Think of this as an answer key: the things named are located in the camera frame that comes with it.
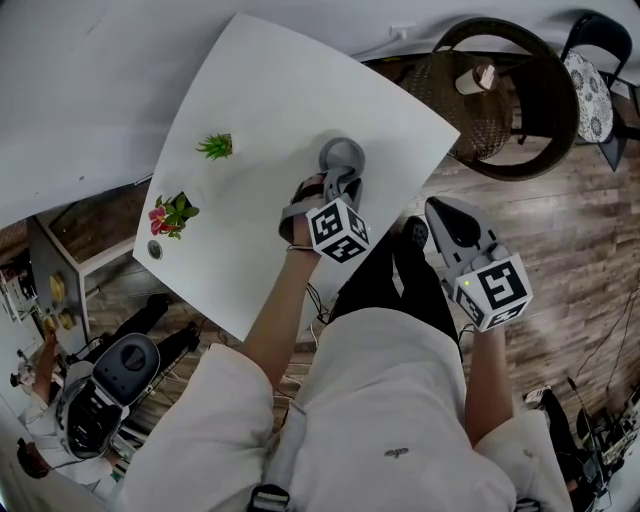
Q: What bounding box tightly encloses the grey side table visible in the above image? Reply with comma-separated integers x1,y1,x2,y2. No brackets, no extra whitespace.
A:
26,172,154,352

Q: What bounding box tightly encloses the person's right leg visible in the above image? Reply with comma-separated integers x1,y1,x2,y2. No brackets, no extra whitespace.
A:
393,215,460,346

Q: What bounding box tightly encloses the grey-blue tape roll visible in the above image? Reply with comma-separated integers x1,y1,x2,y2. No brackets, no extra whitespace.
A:
317,136,367,185

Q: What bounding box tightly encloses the red flower potted plant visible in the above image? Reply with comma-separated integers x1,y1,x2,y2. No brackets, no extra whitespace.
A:
147,190,201,241

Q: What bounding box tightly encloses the person's left leg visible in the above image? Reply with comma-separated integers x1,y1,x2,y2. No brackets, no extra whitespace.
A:
327,231,402,327

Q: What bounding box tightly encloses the person's left hand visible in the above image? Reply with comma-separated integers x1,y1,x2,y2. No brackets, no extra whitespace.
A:
293,172,330,203

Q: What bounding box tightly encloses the person's left forearm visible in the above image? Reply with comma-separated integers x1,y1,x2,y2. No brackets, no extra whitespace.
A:
240,244,322,399

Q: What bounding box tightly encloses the grey and white robot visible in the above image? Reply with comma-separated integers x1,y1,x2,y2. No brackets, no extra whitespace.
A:
56,333,162,460

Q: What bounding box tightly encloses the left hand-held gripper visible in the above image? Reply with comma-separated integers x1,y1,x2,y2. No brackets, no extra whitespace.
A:
278,166,372,264

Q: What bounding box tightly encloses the dark brown wicker chair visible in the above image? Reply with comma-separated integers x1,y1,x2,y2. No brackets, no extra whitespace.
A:
359,16,577,182

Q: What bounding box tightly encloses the grey harness strap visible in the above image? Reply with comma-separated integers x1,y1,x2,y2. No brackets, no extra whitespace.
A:
248,483,292,512

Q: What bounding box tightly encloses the beige paper cup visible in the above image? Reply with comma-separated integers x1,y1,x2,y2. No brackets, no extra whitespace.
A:
453,61,497,97

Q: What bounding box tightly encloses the person's leg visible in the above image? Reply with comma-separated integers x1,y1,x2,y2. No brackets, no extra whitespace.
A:
393,215,460,346
327,231,402,327

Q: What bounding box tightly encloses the small green potted plant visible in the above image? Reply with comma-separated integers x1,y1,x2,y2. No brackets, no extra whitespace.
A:
194,132,235,162

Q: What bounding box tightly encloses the floral round seat cushion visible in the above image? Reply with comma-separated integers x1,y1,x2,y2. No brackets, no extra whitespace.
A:
562,49,614,143

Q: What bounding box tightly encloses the person's right forearm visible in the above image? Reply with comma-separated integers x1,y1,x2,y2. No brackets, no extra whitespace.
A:
461,323,517,447

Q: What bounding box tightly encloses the person's white shirt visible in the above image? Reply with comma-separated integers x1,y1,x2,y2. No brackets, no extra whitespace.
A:
116,306,577,512

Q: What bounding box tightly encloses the long black floor cable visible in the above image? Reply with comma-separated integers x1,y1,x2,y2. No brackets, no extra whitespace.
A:
568,272,640,401

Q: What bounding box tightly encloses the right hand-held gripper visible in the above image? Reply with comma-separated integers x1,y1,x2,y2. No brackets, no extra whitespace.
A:
424,195,532,333

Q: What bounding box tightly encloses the black folding chair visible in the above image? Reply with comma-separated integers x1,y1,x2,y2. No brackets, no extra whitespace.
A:
558,13,640,172

